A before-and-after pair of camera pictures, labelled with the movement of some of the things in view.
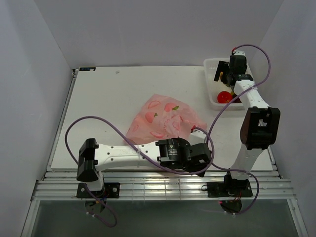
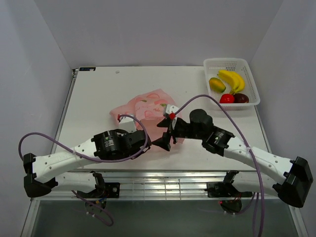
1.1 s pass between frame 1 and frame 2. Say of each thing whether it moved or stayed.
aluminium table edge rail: stayed
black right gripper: moved
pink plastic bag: moved
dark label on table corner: stayed
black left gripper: moved
